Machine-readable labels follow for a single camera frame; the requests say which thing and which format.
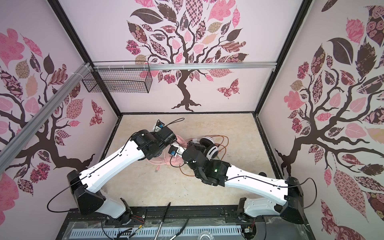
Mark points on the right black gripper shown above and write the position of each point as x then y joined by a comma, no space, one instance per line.
191,146

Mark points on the pink headphones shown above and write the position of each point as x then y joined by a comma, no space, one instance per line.
171,159

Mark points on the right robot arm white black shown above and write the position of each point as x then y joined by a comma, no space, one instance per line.
277,197

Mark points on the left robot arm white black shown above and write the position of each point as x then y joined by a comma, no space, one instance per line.
86,186

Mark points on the white black headphones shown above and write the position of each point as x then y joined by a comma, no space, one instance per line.
211,150

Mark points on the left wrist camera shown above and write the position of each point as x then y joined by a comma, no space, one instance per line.
158,126

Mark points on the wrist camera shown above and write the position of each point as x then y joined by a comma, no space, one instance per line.
174,149
158,126

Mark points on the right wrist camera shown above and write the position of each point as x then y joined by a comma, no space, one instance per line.
174,149

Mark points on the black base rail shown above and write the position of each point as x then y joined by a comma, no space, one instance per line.
259,228

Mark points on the white slotted cable duct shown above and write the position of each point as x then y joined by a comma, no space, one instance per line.
166,233

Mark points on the black wire basket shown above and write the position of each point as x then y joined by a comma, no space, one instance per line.
119,77

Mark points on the back aluminium rail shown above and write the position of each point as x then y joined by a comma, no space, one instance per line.
200,66

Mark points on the aluminium rail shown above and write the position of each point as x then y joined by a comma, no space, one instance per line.
11,150
200,66

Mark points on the left aluminium rail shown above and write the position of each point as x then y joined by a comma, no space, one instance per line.
11,150

